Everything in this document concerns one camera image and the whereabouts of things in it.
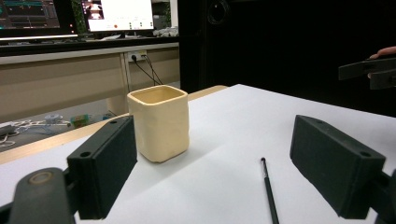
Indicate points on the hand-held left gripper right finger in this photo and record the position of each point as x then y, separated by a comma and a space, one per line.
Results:
333, 161

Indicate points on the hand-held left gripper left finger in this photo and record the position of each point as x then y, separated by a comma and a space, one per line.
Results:
102, 168

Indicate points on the cream square cup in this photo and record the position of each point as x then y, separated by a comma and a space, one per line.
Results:
162, 130

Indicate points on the blue plastic item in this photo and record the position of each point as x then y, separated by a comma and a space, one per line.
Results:
108, 116

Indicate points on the green box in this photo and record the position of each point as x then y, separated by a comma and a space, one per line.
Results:
80, 120

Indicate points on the black curtain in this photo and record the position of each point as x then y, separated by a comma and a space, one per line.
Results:
280, 46

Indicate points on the beige office desk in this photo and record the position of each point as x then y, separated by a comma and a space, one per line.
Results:
62, 81

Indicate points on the white table sheet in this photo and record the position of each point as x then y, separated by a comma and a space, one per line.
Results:
236, 124

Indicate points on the white power outlet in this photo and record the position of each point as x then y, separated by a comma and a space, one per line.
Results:
137, 56

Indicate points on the white clutter pile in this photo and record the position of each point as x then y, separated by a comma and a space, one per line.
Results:
166, 31

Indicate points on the green plant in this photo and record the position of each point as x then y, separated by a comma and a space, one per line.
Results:
77, 17

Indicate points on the monitor with white screen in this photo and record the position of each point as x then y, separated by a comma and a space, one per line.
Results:
121, 14

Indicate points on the monitor with dark screen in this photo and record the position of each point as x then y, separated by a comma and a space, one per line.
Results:
31, 15

